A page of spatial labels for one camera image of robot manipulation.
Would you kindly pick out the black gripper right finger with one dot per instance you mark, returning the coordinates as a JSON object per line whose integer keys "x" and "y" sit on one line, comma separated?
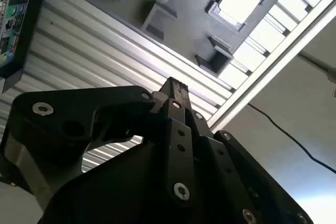
{"x": 236, "y": 171}

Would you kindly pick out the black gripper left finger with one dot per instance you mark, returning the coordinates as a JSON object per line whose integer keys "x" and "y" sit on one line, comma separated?
{"x": 78, "y": 108}

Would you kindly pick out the silver square CPU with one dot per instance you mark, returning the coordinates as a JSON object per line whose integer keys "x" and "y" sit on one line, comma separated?
{"x": 240, "y": 1}

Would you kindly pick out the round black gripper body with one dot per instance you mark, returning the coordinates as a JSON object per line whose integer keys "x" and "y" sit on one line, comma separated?
{"x": 126, "y": 187}

